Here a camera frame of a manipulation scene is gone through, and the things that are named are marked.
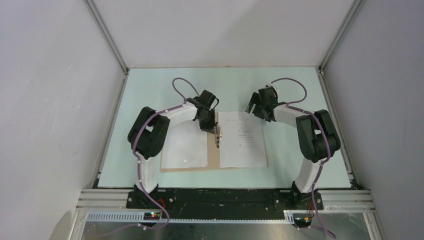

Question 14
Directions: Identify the small circuit board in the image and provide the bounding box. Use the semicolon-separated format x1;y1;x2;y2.
293;217;312;229
143;212;162;221

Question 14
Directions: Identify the aluminium frame post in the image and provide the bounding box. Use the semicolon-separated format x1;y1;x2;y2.
318;0;366;73
83;0;129;75

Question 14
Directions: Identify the white slotted cable duct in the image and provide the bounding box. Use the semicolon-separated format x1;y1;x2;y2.
85;211;294;224

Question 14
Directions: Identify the right aluminium frame post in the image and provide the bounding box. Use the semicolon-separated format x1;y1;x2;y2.
318;0;366;73

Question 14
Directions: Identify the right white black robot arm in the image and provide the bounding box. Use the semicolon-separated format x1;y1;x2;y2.
246;85;341;209

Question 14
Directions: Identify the silver metal folder clip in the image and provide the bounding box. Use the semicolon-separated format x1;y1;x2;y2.
215;126;222;148

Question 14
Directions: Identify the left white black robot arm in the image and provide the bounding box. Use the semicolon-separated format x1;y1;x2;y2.
127;90;220;208

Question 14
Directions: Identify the white paper sheet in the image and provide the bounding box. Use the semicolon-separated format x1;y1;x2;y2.
160;120;208;172
218;111;268;168

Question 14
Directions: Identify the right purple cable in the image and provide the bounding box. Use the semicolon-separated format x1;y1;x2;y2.
269;77;337;239

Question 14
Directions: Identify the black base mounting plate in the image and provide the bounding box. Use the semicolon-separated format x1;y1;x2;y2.
126;187;324;220

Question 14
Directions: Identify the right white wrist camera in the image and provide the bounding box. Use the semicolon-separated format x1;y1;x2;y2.
270;85;279;92

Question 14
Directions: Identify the left aluminium frame post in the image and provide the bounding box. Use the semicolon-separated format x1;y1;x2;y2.
83;0;129;75

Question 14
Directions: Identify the left small circuit board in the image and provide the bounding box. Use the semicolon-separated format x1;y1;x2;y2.
143;212;162;221

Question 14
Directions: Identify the tan cardboard folder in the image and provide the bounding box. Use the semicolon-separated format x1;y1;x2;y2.
159;110;269;173

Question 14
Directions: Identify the right small circuit board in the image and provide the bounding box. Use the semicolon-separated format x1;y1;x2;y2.
293;217;312;229

